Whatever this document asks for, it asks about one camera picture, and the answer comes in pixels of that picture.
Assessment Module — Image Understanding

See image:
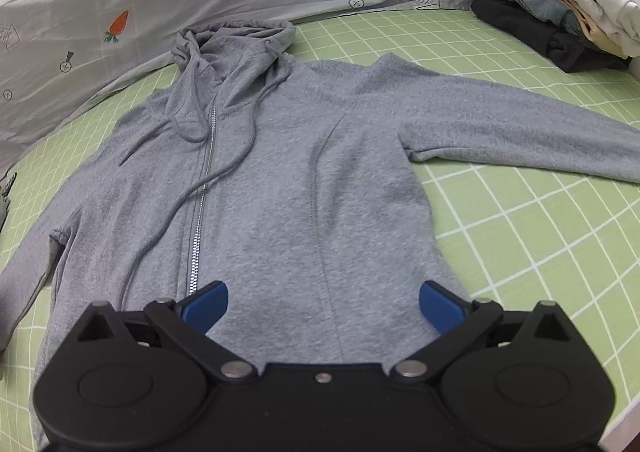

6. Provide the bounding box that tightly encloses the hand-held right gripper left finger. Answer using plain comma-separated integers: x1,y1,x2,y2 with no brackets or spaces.
62,281,260,386

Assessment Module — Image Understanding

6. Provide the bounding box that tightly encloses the green checked bed sheet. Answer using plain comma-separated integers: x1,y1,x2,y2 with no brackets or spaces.
0,7,640,452

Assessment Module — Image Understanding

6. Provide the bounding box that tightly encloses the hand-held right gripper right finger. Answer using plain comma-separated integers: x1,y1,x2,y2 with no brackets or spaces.
390,280,582,386

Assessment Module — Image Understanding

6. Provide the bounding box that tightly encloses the grey zip hoodie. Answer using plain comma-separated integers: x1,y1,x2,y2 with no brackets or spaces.
0,19,640,369

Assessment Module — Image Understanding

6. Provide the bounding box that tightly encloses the beige folded garment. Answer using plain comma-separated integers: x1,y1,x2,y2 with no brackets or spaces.
495,0,603,44

